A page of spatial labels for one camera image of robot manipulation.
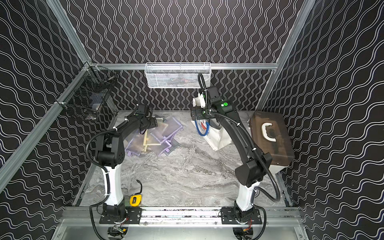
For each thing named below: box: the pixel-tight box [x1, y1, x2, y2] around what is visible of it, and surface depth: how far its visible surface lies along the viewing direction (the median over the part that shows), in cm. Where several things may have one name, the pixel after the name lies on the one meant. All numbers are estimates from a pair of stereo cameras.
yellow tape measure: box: [129, 179, 143, 207], surface depth 80 cm
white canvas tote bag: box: [191, 119, 232, 152], surface depth 100 cm
